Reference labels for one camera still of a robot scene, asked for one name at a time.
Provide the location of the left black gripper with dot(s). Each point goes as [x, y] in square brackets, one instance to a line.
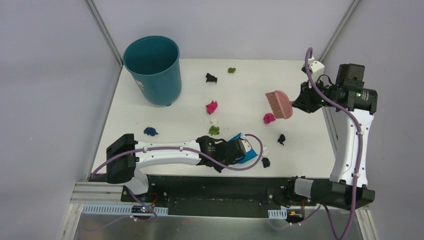
[238, 149]

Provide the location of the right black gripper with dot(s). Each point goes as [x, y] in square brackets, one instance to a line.
[304, 102]

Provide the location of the blue plastic dustpan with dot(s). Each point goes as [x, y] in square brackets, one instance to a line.
[247, 155]

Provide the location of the pink hand brush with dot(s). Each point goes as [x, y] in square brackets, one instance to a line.
[280, 104]

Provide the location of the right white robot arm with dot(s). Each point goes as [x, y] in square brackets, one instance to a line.
[354, 107]

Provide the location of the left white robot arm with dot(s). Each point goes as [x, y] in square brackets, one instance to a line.
[129, 156]

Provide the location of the green paper scrap centre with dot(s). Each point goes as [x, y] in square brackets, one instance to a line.
[214, 130]

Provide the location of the small white paper scrap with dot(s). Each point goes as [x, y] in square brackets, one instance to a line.
[214, 121]

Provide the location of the magenta paper scrap right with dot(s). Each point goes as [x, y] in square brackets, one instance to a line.
[269, 118]

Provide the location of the magenta paper scrap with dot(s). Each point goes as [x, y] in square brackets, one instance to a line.
[269, 118]
[211, 107]

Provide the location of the black paper scrap near dustpan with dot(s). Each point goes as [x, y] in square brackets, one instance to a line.
[265, 162]

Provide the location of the black paper scrap right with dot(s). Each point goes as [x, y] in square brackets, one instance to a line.
[281, 140]

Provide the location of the magenta paper scrap centre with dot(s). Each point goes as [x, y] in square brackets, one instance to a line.
[211, 107]

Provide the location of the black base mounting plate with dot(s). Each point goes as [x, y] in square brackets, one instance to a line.
[219, 196]

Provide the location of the black paper scrap top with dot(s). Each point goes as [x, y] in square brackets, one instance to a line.
[211, 78]

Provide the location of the dark blue paper scrap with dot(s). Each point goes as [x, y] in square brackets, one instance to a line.
[150, 131]

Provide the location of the teal plastic waste bin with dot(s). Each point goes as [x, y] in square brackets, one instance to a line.
[154, 63]

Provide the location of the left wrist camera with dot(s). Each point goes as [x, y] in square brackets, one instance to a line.
[245, 142]

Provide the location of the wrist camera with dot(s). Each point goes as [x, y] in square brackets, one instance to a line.
[316, 68]
[245, 142]

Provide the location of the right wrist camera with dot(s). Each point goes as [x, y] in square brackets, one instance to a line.
[316, 68]

